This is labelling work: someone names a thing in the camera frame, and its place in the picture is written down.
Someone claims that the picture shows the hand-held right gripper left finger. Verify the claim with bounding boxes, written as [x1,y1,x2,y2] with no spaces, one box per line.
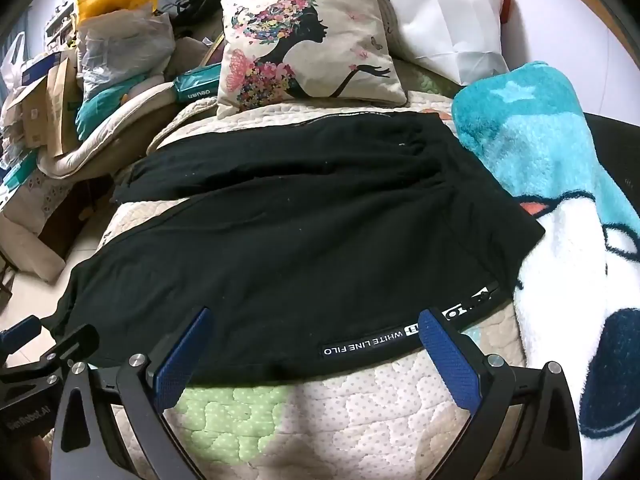
[50,306,216,480]

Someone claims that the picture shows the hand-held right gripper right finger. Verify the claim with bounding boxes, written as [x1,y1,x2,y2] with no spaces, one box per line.
[418,307,583,480]

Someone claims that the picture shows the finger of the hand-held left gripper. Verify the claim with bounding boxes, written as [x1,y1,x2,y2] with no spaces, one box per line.
[39,324,99,364]
[0,316,44,360]

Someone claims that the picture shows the black pants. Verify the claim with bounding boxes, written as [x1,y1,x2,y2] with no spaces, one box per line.
[50,110,547,383]

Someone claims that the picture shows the quilted patterned bedspread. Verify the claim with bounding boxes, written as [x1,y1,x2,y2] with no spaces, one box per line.
[95,60,531,480]

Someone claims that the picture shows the beige patterned cushion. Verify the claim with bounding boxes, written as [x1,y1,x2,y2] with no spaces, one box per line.
[0,175,81,281]

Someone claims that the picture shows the beige folded quilt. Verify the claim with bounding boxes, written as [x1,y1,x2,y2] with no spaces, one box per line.
[47,80,176,178]

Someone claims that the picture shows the teal cloth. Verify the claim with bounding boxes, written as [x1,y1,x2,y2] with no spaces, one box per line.
[75,82,131,141]

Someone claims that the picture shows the brown cardboard box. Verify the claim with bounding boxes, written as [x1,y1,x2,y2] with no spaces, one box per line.
[20,57,81,156]

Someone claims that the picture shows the blue and white fleece blanket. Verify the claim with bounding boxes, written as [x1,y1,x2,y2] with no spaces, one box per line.
[451,61,640,480]

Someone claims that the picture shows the teal tissue packet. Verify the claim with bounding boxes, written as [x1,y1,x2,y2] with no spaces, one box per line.
[172,64,223,106]

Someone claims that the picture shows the white plastic bag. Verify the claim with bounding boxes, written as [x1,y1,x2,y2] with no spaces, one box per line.
[0,32,28,93]

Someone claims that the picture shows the clear plastic bag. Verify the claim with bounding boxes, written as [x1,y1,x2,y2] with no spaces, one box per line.
[75,7,176,106]

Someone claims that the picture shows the white paper bag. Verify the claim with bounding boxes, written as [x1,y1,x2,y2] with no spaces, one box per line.
[372,0,511,86]

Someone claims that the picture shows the floral silhouette throw pillow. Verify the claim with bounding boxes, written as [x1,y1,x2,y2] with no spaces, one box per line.
[216,0,408,121]

